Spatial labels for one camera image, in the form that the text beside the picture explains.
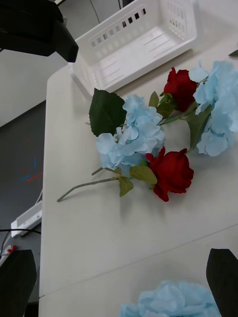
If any white slotted plastic basket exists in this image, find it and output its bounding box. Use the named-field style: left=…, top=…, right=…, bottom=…
left=71, top=0, right=198, bottom=94

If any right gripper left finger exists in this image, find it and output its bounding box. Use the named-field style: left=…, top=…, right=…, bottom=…
left=0, top=249, right=37, bottom=317

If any red rose pale stem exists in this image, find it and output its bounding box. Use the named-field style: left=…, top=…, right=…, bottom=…
left=57, top=146, right=194, bottom=203

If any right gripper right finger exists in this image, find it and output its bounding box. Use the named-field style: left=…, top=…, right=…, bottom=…
left=206, top=248, right=238, bottom=317

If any pale blue flower large leaf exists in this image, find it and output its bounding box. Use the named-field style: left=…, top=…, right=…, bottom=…
left=88, top=88, right=166, bottom=175

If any white power strip red switch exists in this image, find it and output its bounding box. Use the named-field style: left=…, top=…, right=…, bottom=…
left=0, top=245, right=17, bottom=267

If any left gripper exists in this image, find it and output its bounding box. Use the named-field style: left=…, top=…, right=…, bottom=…
left=0, top=0, right=79, bottom=62

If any red rose green stem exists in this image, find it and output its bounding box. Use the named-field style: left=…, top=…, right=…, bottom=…
left=148, top=67, right=199, bottom=126

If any thin black floor cable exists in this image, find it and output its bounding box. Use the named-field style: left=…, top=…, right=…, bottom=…
left=0, top=228, right=42, bottom=258

